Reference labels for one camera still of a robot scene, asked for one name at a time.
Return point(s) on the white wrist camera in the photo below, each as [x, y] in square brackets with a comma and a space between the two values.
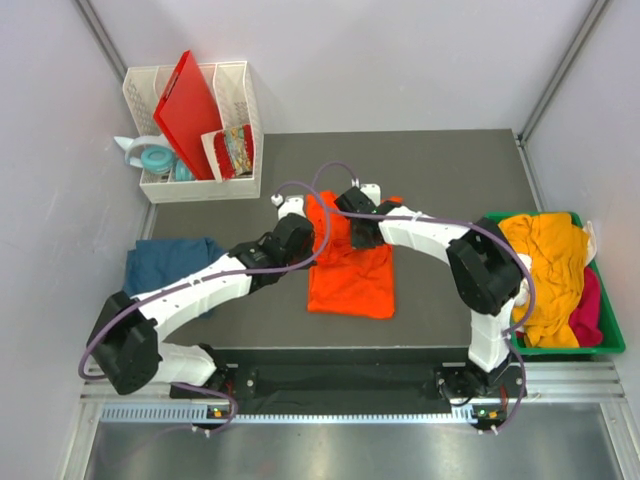
[285, 206]
[371, 190]

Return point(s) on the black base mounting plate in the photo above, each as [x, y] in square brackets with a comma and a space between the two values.
[353, 380]

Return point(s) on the orange t shirt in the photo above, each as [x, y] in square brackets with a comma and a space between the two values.
[351, 282]

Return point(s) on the white perforated organizer basket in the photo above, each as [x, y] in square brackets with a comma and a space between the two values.
[232, 87]

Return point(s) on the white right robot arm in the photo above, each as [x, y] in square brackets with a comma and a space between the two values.
[486, 275]

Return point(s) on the red patterned booklet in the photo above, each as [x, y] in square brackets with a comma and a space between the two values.
[230, 152]

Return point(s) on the magenta t shirt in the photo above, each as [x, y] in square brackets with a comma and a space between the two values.
[584, 320]

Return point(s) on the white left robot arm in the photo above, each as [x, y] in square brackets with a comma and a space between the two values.
[129, 339]

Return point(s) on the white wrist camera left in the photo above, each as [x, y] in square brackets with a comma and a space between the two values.
[285, 206]

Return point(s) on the green plastic bin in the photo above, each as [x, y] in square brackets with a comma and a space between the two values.
[613, 341]

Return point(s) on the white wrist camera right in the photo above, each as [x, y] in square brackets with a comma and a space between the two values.
[371, 190]

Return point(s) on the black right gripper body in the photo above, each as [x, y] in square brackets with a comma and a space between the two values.
[358, 240]

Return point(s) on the grey slotted cable duct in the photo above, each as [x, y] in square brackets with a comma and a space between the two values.
[208, 414]

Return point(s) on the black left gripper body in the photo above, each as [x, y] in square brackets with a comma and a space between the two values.
[296, 257]

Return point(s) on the yellow t shirt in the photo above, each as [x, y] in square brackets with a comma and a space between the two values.
[558, 251]

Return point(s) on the folded blue t shirt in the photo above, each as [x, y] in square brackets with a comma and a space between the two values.
[156, 263]

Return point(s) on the red plastic board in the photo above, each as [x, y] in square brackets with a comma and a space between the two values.
[186, 110]

